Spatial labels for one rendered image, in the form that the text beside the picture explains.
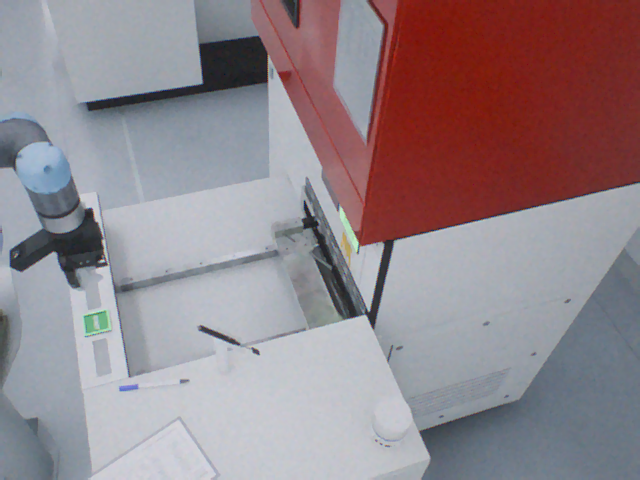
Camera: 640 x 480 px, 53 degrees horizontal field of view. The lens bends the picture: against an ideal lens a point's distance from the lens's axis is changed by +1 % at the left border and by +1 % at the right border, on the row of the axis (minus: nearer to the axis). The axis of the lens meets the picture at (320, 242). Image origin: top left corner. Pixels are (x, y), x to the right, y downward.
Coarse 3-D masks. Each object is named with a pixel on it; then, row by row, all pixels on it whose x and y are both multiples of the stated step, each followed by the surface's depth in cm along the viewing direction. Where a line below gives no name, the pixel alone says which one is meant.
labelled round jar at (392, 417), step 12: (384, 408) 122; (396, 408) 122; (408, 408) 122; (372, 420) 124; (384, 420) 120; (396, 420) 120; (408, 420) 120; (372, 432) 125; (384, 432) 120; (396, 432) 119; (384, 444) 124; (396, 444) 124
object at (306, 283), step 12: (276, 240) 169; (288, 240) 169; (300, 240) 169; (288, 264) 164; (300, 264) 164; (312, 264) 164; (288, 276) 162; (300, 276) 162; (312, 276) 162; (300, 288) 160; (312, 288) 160; (324, 288) 160; (300, 300) 157; (312, 300) 157; (324, 300) 158; (300, 312) 157; (312, 312) 155; (324, 312) 156; (336, 312) 156
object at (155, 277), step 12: (240, 252) 169; (252, 252) 169; (264, 252) 170; (276, 252) 172; (192, 264) 166; (204, 264) 166; (216, 264) 167; (228, 264) 169; (132, 276) 162; (144, 276) 163; (156, 276) 163; (168, 276) 164; (180, 276) 166; (132, 288) 163
